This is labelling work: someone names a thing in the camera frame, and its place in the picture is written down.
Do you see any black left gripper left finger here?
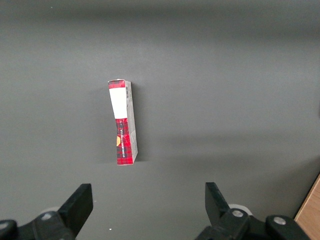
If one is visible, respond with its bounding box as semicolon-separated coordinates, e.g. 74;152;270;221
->
17;183;94;240

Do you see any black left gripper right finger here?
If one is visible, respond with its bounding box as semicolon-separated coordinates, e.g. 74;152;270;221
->
196;182;270;240

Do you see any red tartan cardboard box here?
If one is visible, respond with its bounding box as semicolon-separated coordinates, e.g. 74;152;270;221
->
107;79;138;166

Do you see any wooden two-drawer cabinet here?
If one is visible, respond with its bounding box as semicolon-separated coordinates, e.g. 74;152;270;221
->
293;173;320;240

